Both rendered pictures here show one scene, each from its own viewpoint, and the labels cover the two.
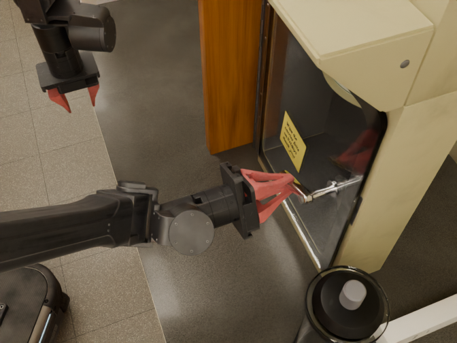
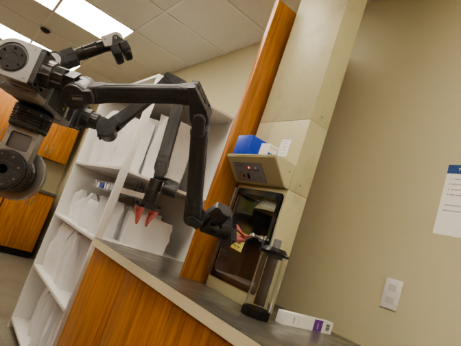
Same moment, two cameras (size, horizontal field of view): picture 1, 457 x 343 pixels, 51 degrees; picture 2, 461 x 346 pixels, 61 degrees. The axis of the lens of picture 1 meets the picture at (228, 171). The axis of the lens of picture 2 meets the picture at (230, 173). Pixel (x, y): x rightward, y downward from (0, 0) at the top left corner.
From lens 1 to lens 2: 1.27 m
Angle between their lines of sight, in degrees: 64
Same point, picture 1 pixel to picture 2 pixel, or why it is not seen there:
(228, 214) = (227, 228)
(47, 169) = not seen: outside the picture
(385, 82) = (285, 174)
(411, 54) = (291, 169)
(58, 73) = (149, 199)
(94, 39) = (173, 188)
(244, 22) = not seen: hidden behind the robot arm
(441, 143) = (296, 219)
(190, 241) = (225, 211)
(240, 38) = not seen: hidden behind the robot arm
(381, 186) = (280, 228)
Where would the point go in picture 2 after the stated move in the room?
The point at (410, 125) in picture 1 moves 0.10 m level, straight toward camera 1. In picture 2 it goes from (289, 199) to (287, 194)
